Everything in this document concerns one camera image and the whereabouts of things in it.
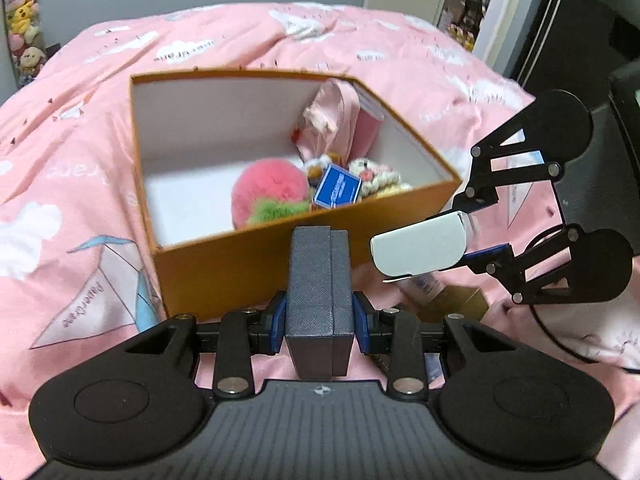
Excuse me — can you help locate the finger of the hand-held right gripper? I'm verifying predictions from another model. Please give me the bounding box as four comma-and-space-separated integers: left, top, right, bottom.
462, 225, 583, 307
449, 122, 563, 217

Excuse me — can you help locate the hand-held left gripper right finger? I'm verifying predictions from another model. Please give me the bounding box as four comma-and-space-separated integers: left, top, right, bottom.
351, 291, 506, 395

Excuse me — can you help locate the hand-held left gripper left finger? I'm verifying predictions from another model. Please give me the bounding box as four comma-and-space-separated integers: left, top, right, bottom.
125, 290, 288, 396

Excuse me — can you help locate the grey gift box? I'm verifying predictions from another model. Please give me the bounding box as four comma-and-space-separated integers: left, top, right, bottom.
285, 226, 354, 381

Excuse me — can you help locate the small gold box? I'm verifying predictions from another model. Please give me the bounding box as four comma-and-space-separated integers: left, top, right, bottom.
417, 285, 492, 324

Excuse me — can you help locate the white hard case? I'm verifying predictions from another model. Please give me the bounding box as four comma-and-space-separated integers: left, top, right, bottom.
370, 210, 475, 279

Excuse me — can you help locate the white lotion tube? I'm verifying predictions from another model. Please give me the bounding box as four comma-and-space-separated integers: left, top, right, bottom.
399, 272, 442, 307

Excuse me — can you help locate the orange cardboard box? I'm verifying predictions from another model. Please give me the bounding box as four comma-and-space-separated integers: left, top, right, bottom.
129, 71, 463, 322

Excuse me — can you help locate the pink and green plush ball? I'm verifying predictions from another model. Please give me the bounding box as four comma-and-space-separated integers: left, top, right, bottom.
230, 157, 311, 227

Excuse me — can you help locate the pink card wallet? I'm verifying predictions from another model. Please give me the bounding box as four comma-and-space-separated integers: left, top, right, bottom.
352, 82, 387, 158

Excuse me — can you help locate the pink fabric pouch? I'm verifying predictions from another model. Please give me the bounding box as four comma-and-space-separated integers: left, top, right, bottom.
295, 78, 362, 162

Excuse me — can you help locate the cream crochet doll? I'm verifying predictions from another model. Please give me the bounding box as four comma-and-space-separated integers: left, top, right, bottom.
347, 157, 414, 202

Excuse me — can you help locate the blue paper tag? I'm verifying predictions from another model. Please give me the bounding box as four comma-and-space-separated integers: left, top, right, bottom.
312, 162, 364, 209

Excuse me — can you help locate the brown plush toy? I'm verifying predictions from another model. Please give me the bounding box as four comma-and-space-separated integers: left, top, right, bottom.
302, 152, 346, 184

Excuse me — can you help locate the pink printed blanket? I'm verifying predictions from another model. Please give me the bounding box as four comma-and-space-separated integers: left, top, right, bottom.
0, 2, 640, 461

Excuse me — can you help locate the shelf of plush toys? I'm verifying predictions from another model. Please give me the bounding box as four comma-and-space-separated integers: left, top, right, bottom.
0, 0, 49, 89

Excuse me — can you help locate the black cable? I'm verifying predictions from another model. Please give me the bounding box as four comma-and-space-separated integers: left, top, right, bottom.
524, 230, 607, 364

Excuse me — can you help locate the white door frame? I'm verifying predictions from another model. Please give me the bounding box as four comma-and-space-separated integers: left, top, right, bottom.
472, 0, 536, 79

